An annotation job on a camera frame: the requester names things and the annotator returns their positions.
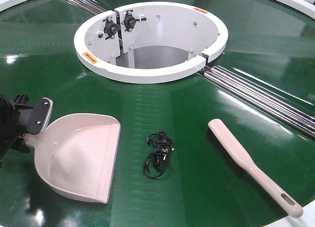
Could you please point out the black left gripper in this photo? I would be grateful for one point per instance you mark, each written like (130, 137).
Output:
(12, 131)

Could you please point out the pink plastic dustpan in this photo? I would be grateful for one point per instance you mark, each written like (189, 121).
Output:
(75, 155)

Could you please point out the steel rollers top left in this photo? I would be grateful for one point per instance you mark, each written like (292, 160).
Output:
(89, 6)

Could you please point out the steel rollers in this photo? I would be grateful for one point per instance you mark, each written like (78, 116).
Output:
(261, 97)
(89, 6)

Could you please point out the steel rollers right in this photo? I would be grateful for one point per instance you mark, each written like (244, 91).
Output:
(261, 97)

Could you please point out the white outer rim right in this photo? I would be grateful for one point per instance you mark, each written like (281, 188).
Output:
(301, 6)

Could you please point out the left black bearing mount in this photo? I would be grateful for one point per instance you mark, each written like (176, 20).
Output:
(110, 28)

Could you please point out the black bearing mount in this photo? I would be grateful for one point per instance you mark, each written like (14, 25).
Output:
(110, 28)
(130, 21)

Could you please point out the right black bearing mount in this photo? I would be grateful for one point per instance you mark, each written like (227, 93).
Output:
(130, 21)

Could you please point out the white central ring housing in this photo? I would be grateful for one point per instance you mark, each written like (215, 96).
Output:
(176, 41)

